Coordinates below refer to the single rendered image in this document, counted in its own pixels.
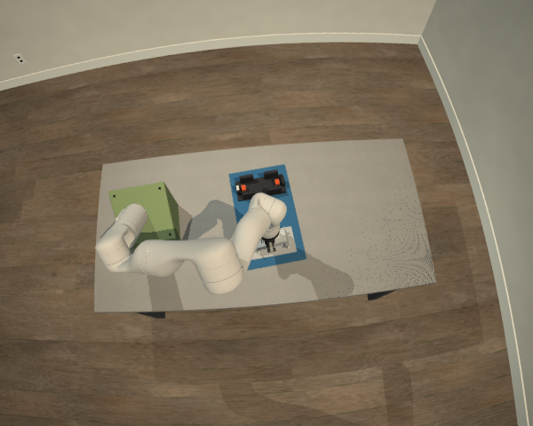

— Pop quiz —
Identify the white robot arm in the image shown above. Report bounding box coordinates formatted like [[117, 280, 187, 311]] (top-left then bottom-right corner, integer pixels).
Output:
[[95, 193, 287, 295]]

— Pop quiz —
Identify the blue flat mat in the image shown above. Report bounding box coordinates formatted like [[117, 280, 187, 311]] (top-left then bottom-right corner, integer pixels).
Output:
[[229, 164, 306, 267]]

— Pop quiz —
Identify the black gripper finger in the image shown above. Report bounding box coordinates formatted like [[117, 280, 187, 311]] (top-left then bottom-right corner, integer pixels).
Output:
[[265, 241, 275, 253]]

